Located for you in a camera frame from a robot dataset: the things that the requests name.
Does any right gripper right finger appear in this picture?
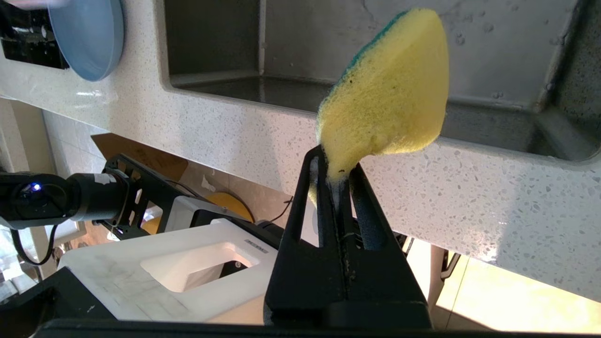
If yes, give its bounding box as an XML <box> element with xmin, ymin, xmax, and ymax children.
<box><xmin>340</xmin><ymin>162</ymin><xmax>432</xmax><ymax>329</ymax></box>

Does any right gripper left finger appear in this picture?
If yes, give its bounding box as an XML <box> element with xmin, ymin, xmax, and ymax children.
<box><xmin>263</xmin><ymin>145</ymin><xmax>348</xmax><ymax>329</ymax></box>

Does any yellow sponge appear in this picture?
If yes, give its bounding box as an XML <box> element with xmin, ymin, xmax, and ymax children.
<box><xmin>308</xmin><ymin>7</ymin><xmax>450</xmax><ymax>207</ymax></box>

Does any blue-grey plate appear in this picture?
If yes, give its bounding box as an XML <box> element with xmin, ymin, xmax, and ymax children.
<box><xmin>48</xmin><ymin>0</ymin><xmax>125</xmax><ymax>82</ymax></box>

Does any pink bowl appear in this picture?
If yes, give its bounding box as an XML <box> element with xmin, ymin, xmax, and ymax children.
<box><xmin>8</xmin><ymin>0</ymin><xmax>66</xmax><ymax>9</ymax></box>

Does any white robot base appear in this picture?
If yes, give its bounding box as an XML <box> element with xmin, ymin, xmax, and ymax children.
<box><xmin>59</xmin><ymin>196</ymin><xmax>282</xmax><ymax>324</ymax></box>

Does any stainless steel sink basin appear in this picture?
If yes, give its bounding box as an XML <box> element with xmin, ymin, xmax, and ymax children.
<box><xmin>155</xmin><ymin>0</ymin><xmax>601</xmax><ymax>162</ymax></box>

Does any brown cardboard sheet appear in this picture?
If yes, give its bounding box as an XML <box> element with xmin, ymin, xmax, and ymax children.
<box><xmin>91</xmin><ymin>133</ymin><xmax>189</xmax><ymax>183</ymax></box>

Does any black robot body panel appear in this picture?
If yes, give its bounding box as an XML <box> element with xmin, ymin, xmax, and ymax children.
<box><xmin>0</xmin><ymin>267</ymin><xmax>118</xmax><ymax>324</ymax></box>

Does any black induction cooktop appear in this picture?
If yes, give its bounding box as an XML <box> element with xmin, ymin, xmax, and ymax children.
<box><xmin>0</xmin><ymin>0</ymin><xmax>71</xmax><ymax>70</ymax></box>

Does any black loop handle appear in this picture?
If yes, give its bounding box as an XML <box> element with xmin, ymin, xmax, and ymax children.
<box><xmin>440</xmin><ymin>250</ymin><xmax>463</xmax><ymax>283</ymax></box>

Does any black metal base frame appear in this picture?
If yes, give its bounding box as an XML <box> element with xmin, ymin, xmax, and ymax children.
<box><xmin>94</xmin><ymin>154</ymin><xmax>282</xmax><ymax>249</ymax></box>

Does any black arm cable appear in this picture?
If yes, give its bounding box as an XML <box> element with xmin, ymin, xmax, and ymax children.
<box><xmin>9</xmin><ymin>224</ymin><xmax>58</xmax><ymax>267</ymax></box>

